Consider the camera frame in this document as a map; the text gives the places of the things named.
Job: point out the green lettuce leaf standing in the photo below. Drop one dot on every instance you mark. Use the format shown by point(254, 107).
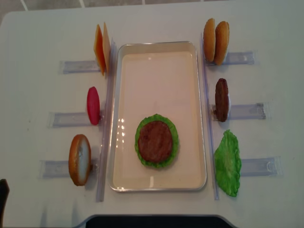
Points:
point(228, 164)

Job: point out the brown meat patty on tray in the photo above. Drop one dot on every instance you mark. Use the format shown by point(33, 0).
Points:
point(155, 142)

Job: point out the white rectangular serving tray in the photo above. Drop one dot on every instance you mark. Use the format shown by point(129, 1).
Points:
point(159, 78)

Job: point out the clear holder strip lettuce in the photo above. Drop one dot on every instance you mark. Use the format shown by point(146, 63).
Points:
point(270, 166)

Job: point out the brown bun half left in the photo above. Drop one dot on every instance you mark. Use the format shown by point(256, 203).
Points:
point(79, 162)

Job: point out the clear holder strip left bun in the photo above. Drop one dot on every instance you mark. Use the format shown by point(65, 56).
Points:
point(53, 169)

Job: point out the golden bun half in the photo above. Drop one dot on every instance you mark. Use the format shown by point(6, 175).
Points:
point(222, 41)
point(209, 40)

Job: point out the brown meat patty standing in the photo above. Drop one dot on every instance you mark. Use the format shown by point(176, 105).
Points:
point(222, 100)

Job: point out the clear holder strip cheese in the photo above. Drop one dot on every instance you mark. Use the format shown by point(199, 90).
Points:
point(71, 67)

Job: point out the pale yellow cheese slice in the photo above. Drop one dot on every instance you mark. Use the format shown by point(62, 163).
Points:
point(106, 48)

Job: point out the orange cheese slice outer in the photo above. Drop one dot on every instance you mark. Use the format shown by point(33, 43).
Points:
point(98, 49)

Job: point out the clear holder strip patty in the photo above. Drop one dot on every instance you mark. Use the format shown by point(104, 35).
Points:
point(258, 111)

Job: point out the green lettuce leaf on tray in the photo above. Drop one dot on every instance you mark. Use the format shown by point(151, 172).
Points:
point(175, 140)

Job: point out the dark robot arm left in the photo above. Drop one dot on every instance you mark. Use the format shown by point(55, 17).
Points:
point(4, 192)

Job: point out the clear long rail left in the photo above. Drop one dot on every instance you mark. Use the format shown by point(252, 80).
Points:
point(107, 124)

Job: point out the clear holder strip tomato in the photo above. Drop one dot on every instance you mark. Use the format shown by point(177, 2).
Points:
point(58, 120)

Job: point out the clear long rail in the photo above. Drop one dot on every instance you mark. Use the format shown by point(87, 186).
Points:
point(107, 124)
point(209, 121)

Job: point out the golden bun half near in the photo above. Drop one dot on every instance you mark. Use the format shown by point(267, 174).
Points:
point(222, 41)

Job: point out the clear holder strip right buns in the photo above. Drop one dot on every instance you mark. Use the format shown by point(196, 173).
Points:
point(239, 58)

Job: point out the red tomato slice standing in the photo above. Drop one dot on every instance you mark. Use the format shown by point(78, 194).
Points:
point(93, 106)

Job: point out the golden bun half far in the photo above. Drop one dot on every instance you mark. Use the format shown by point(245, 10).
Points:
point(209, 40)

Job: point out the clear long rail right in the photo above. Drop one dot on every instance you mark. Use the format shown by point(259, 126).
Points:
point(209, 121)

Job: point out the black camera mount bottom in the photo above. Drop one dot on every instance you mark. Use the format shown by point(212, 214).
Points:
point(156, 222)

